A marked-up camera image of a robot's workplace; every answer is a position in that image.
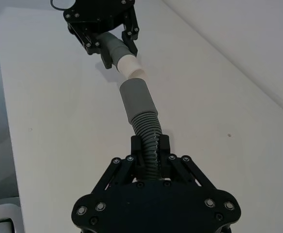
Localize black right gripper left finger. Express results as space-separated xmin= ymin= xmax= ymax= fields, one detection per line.
xmin=92 ymin=135 xmax=146 ymax=195

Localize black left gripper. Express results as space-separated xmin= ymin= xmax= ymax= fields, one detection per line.
xmin=63 ymin=0 xmax=140 ymax=69

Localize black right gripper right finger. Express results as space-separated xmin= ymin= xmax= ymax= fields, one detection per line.
xmin=158 ymin=133 xmax=218 ymax=190

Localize grey and white pipe fitting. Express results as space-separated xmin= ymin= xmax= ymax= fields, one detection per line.
xmin=96 ymin=32 xmax=148 ymax=80

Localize grey corrugated hose with cuff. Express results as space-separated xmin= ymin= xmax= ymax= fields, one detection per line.
xmin=119 ymin=77 xmax=166 ymax=182

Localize thin dark cable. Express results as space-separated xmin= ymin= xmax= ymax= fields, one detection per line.
xmin=50 ymin=0 xmax=67 ymax=12

